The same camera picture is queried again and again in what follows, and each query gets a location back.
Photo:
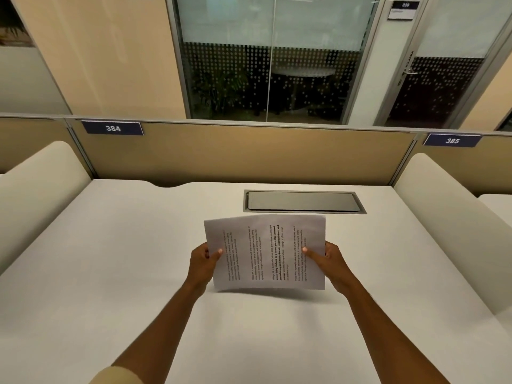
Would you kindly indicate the person's right hand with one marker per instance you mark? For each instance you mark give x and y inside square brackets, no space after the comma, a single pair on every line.
[332,267]

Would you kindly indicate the person's left hand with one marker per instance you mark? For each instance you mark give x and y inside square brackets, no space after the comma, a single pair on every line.
[202,265]

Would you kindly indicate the person's left thumb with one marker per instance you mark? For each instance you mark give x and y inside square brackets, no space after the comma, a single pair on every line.
[215,254]

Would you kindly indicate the person's right thumb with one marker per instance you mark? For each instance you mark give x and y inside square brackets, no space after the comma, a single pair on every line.
[314,255]

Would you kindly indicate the printed white paper sheet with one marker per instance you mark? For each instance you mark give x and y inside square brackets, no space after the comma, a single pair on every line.
[266,251]

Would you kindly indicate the person's left forearm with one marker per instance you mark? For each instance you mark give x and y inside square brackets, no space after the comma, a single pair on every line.
[160,331]

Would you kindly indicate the person's right forearm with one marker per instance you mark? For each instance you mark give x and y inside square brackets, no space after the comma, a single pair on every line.
[394,335]

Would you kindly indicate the beige desk partition panel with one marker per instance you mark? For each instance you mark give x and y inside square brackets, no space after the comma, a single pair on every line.
[240,151]

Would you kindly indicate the cream side divider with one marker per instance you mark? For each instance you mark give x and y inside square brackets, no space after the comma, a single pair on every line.
[460,223]
[38,195]

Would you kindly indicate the blue desk number label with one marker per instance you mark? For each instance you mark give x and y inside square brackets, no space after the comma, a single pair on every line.
[113,128]
[452,140]

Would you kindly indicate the green potted plant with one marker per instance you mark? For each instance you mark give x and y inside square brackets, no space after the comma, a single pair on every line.
[218,89]

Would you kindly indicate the round white meeting table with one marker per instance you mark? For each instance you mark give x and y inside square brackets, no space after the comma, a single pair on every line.
[304,72]

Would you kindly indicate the frosted glass partition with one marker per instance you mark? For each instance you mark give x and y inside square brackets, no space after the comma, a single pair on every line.
[276,55]

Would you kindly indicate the glass office door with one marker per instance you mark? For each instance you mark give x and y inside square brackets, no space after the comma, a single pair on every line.
[440,63]

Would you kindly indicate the white door sign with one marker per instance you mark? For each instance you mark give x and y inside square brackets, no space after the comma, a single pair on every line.
[404,9]

